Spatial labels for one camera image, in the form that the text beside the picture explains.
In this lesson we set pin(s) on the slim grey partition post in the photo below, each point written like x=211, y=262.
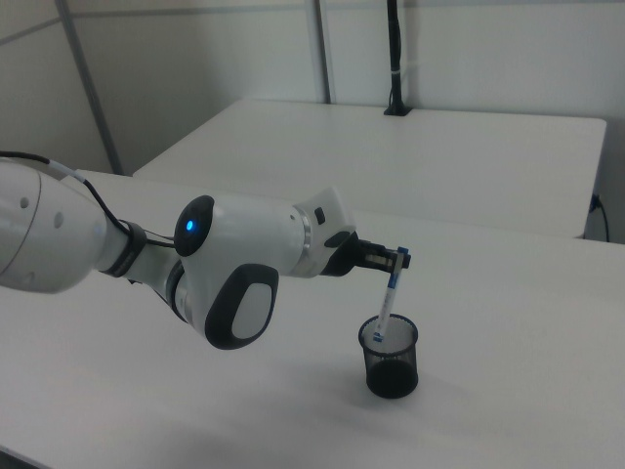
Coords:
x=93, y=93

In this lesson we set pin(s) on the black clamp-mounted pole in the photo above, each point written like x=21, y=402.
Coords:
x=396, y=58

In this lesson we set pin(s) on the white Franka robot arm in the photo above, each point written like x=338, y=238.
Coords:
x=244, y=254

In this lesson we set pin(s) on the black mesh pen cup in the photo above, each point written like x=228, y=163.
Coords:
x=390, y=376

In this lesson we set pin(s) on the white background table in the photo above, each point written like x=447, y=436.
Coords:
x=390, y=161

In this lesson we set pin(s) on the white marker with blue cap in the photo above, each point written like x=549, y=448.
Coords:
x=387, y=308

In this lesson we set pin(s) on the wide grey partition post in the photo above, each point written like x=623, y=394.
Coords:
x=324, y=49

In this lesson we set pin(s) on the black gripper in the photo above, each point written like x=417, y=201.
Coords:
x=371, y=258

